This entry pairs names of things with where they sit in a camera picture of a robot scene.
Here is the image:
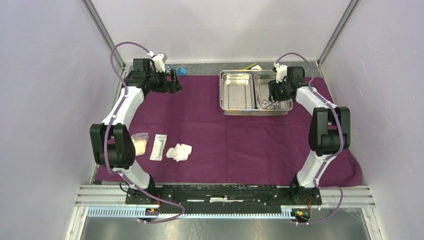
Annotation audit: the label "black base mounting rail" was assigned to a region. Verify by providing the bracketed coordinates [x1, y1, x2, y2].
[125, 184, 323, 215]

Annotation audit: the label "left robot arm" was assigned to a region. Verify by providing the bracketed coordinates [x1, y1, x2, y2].
[89, 54, 183, 204]

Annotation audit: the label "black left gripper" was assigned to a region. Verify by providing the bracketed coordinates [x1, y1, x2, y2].
[146, 68, 183, 94]

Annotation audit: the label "black blue toy car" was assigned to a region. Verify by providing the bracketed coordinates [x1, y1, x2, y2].
[165, 65, 175, 76]

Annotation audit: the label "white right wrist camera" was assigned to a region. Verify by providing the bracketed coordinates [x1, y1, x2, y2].
[273, 62, 288, 83]

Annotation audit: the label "aluminium corner frame rail right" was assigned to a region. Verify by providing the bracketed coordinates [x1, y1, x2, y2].
[316, 0, 361, 69]

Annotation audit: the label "steel surgical scissors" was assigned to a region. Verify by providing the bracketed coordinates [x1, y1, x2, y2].
[261, 99, 287, 110]

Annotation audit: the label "steel pan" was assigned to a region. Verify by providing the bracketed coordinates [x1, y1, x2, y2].
[220, 72, 255, 111]
[253, 72, 293, 115]

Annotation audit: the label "blue toy block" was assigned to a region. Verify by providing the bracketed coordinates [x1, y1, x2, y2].
[176, 66, 188, 76]

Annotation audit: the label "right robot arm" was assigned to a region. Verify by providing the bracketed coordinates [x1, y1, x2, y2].
[268, 63, 351, 204]

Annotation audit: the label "aluminium corner frame rail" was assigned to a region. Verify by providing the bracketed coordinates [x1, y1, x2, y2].
[316, 0, 361, 69]
[81, 0, 126, 69]

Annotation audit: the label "steel right inner pan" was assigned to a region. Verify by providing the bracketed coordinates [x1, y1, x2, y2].
[253, 72, 293, 115]

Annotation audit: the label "suture packet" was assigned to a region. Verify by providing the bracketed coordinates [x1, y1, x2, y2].
[149, 134, 167, 161]

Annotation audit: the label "steel left inner pan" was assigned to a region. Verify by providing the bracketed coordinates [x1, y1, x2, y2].
[220, 72, 255, 111]

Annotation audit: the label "metal mesh instrument tray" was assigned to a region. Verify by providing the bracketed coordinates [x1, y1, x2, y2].
[219, 70, 289, 116]

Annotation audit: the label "aluminium corner frame rail left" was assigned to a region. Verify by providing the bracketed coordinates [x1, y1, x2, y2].
[81, 0, 126, 69]

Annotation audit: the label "aluminium front frame rail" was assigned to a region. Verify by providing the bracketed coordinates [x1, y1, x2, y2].
[75, 185, 376, 219]

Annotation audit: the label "white gauze wad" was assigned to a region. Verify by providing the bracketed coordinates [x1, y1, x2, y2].
[165, 143, 193, 162]

